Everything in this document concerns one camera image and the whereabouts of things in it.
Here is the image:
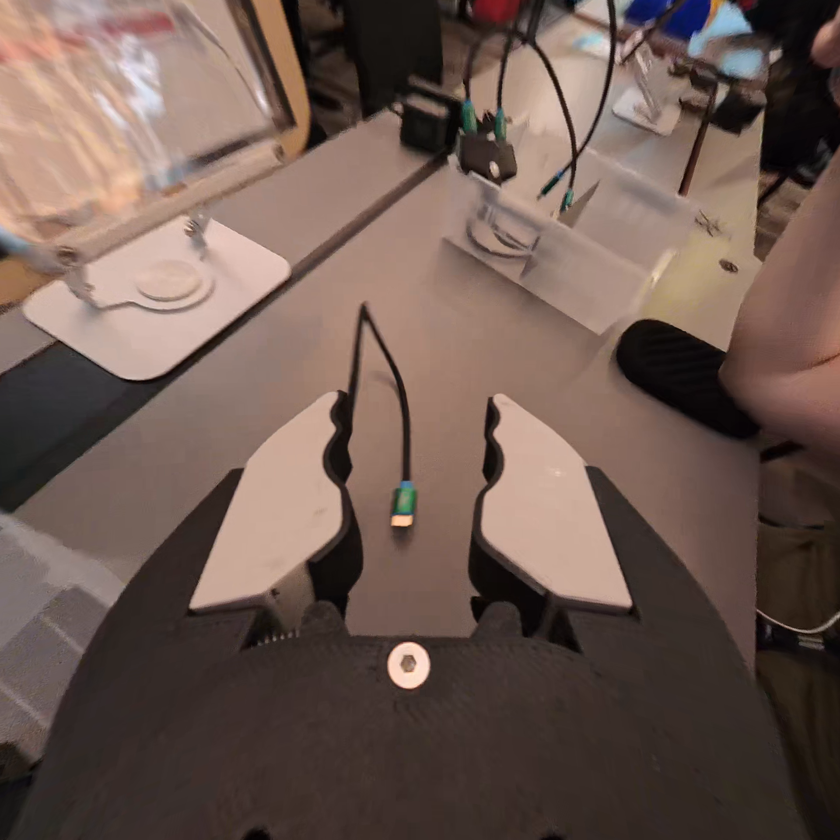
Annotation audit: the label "clear plastic bin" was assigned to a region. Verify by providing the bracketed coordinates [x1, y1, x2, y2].
[441, 147, 700, 336]

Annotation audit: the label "instruction sheet in plastic sleeve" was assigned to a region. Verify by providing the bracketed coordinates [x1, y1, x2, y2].
[0, 0, 290, 263]

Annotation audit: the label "black hdmi switch with cable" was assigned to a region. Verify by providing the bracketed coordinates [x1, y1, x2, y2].
[456, 128, 549, 257]

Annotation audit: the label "person's right forearm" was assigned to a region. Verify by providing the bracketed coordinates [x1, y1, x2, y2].
[718, 157, 840, 460]

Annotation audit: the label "black power adapter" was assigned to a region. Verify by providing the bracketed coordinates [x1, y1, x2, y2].
[399, 92, 460, 155]

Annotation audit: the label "black mesh wrist rest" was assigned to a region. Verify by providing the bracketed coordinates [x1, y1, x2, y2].
[616, 319, 762, 441]

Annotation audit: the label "white tablet stand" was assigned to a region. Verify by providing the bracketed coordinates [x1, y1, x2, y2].
[610, 39, 686, 137]
[20, 141, 293, 383]

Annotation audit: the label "black office chair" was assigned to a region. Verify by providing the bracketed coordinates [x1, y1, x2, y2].
[341, 0, 447, 119]

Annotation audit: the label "black panel with plywood edge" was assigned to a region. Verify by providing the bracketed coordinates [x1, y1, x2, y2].
[252, 0, 312, 158]

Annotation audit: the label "tablet with blue screen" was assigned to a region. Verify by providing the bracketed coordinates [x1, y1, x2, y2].
[686, 0, 775, 83]

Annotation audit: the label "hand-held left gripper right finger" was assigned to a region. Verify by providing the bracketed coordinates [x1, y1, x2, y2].
[469, 394, 634, 611]

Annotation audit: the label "white thin cable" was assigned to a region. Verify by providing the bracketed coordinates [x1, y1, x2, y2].
[755, 607, 840, 637]

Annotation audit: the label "person's olive trousers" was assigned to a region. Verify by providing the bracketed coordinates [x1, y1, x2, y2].
[755, 453, 840, 840]

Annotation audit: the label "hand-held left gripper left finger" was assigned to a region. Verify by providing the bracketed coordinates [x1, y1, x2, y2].
[188, 390, 365, 614]

